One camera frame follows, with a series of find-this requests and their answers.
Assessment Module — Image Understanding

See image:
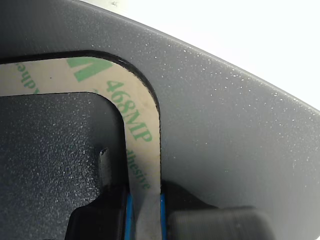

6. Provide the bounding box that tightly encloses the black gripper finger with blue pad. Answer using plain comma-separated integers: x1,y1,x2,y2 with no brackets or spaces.
159,179,276,240
66,147,136,240

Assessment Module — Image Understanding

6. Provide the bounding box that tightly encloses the rectangular frame with beige liner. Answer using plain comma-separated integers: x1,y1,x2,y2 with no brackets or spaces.
0,49,163,240

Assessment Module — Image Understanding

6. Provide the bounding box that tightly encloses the dark grey textured tray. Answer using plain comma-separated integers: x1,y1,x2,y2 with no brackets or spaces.
0,0,320,240

